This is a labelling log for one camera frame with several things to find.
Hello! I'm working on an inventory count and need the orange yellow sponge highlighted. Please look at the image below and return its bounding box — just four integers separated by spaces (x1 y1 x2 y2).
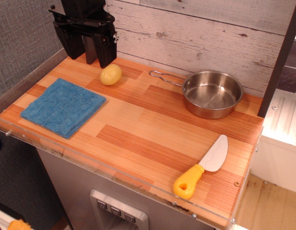
7 220 32 230

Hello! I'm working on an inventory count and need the blue folded cloth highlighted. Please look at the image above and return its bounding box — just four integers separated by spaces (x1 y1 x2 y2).
21 78 106 139

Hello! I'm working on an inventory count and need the white toy sink unit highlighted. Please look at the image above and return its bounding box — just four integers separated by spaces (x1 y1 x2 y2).
251 90 296 192

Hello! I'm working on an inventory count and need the dark left shelf post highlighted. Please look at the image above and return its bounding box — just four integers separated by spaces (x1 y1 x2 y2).
83 36 98 64

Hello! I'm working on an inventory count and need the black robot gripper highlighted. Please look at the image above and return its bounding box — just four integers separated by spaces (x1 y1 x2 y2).
49 0 117 68

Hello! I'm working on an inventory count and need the dark right shelf post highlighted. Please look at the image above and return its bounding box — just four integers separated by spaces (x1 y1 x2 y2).
257 6 296 118

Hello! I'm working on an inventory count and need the stainless steel pot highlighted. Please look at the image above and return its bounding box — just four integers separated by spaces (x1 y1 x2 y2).
149 70 244 119

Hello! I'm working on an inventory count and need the yellow toy potato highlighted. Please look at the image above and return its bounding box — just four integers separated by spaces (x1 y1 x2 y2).
100 64 122 86

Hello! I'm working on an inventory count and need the silver dispenser button panel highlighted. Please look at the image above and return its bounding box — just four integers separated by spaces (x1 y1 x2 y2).
90 189 149 230

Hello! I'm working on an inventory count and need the dark shelf post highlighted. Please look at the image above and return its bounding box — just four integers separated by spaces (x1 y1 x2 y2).
257 6 296 118
83 36 98 64

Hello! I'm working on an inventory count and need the clear acrylic table guard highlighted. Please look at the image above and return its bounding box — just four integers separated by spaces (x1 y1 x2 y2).
0 110 263 230

